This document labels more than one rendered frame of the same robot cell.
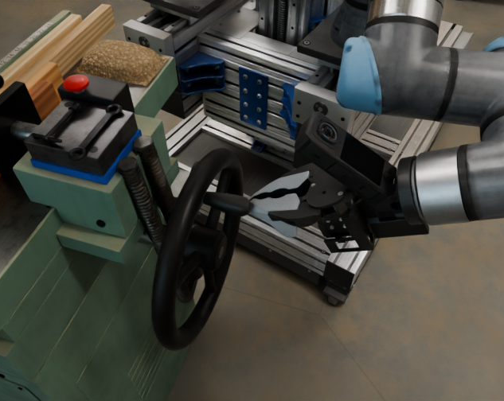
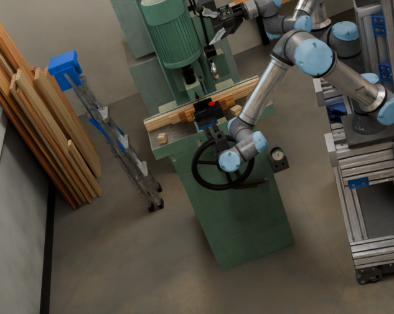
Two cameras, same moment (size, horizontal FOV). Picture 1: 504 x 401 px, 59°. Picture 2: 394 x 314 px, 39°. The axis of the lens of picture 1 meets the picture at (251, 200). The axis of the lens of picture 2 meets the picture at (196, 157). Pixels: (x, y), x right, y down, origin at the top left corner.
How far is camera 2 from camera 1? 206 cm
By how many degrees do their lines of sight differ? 55
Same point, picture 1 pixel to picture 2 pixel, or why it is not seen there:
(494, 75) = (240, 137)
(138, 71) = not seen: hidden behind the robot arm
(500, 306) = not seen: outside the picture
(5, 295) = (176, 146)
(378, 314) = (374, 303)
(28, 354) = (179, 166)
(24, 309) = (181, 153)
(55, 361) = (188, 176)
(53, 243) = (195, 141)
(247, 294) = (328, 247)
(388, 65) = (231, 126)
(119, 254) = not seen: hidden behind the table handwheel
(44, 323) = (186, 161)
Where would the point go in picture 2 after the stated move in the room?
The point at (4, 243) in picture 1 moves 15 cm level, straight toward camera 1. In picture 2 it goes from (183, 134) to (173, 155)
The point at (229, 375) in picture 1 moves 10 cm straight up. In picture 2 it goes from (283, 269) to (279, 256)
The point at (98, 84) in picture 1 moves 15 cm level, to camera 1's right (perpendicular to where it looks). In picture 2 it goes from (216, 105) to (233, 117)
